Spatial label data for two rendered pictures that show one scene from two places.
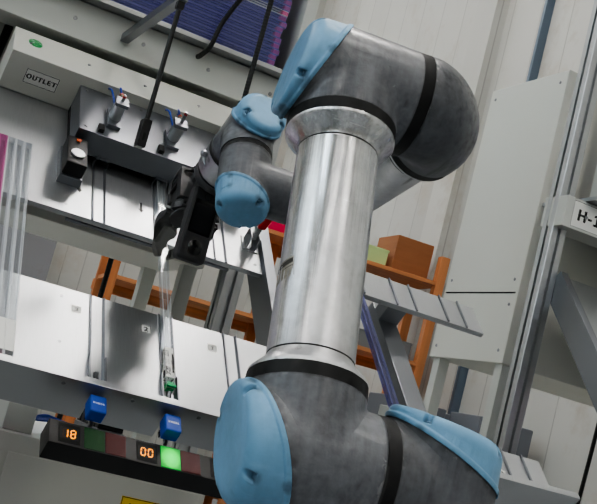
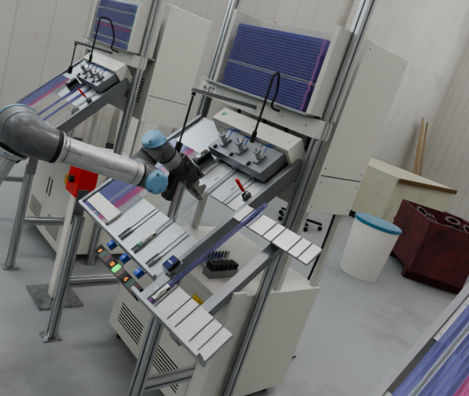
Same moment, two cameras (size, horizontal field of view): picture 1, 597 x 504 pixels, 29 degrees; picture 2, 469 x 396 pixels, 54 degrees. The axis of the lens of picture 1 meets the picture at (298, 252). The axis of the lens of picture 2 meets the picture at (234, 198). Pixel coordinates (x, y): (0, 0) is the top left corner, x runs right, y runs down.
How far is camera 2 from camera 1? 210 cm
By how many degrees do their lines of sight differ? 72
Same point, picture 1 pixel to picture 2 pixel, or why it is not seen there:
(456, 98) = (6, 129)
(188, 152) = (244, 155)
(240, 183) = not seen: hidden behind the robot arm
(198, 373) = (157, 243)
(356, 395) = not seen: outside the picture
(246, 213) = not seen: hidden behind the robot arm
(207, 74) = (281, 119)
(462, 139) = (15, 145)
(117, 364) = (135, 232)
